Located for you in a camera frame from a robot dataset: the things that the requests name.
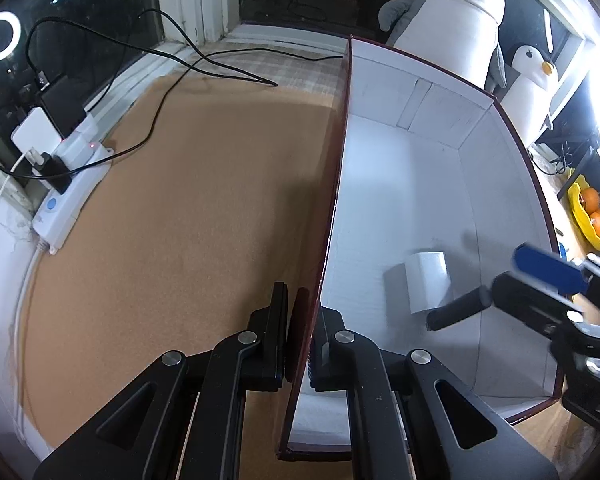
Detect black charger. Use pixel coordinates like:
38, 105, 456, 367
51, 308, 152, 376
39, 76, 88, 133

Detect large penguin plush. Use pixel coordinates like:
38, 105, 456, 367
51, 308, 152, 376
378, 0, 508, 93

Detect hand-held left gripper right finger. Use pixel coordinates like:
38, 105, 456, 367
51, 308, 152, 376
310, 305, 561, 480

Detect black cable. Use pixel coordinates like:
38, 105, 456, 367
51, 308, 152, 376
29, 16, 279, 87
55, 60, 206, 181
137, 7, 344, 68

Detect white power strip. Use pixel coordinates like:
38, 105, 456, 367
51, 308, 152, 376
31, 110, 116, 256

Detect white cardboard box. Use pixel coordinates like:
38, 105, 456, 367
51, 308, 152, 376
275, 35, 566, 462

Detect black plug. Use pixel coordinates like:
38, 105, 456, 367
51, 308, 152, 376
30, 152, 73, 196

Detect white cable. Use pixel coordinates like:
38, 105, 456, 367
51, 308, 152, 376
0, 147, 41, 246

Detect black cylinder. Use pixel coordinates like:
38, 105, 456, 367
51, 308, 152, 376
426, 286, 496, 332

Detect brown mat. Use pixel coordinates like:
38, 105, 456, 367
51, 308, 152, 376
17, 72, 348, 480

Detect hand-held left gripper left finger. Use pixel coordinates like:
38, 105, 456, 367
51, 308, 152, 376
32, 281, 289, 480

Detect small penguin plush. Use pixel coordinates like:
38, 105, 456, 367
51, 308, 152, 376
500, 45, 561, 148

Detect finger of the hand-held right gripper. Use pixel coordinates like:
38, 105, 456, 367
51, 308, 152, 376
490, 271, 586, 336
511, 243, 591, 297

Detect yellow bowl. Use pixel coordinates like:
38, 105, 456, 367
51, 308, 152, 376
566, 175, 600, 251

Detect white charger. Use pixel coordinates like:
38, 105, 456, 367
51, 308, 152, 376
11, 107, 63, 158

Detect small white box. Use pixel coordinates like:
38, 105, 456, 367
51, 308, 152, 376
404, 251, 451, 316

